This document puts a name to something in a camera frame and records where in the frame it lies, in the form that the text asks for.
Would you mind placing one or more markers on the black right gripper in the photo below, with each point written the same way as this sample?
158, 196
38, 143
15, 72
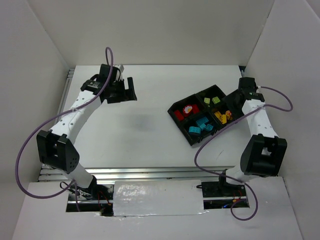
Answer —
231, 100

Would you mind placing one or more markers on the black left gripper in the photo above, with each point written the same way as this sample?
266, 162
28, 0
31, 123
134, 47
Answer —
122, 90

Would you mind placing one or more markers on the orange rounded lego brick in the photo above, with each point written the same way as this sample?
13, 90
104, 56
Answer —
228, 114

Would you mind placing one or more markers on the yellow long lego brick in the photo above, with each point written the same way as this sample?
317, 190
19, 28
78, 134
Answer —
223, 119

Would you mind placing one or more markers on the orange-yellow 2x4 lego brick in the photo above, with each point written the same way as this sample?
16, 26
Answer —
219, 115

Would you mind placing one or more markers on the teal rounded lego brick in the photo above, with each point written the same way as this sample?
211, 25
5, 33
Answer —
201, 121

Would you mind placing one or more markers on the teal small square lego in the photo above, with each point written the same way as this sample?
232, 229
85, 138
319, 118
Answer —
209, 127

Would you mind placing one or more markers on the lime green 2x2 lego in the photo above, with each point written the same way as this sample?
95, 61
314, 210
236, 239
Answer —
206, 100

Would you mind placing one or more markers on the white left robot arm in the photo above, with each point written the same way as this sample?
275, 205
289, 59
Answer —
56, 146

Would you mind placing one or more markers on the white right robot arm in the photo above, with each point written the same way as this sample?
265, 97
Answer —
265, 151

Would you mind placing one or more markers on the black four-compartment tray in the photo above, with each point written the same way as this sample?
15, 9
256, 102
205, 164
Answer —
205, 110

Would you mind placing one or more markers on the white foil cover plate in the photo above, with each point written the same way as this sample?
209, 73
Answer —
157, 198

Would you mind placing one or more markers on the aluminium rail frame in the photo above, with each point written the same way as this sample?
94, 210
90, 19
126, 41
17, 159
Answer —
139, 141

